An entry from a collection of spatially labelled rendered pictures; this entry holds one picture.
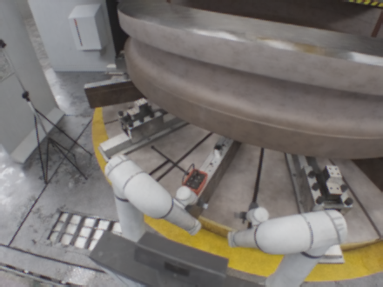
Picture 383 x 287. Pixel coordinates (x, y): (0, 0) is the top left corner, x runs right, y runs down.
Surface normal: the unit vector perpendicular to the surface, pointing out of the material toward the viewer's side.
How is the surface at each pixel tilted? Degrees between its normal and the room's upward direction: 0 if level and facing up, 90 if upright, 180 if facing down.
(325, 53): 45
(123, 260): 0
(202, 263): 28
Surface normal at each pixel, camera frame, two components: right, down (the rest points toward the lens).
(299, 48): -0.22, -0.05
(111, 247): 0.00, -0.73
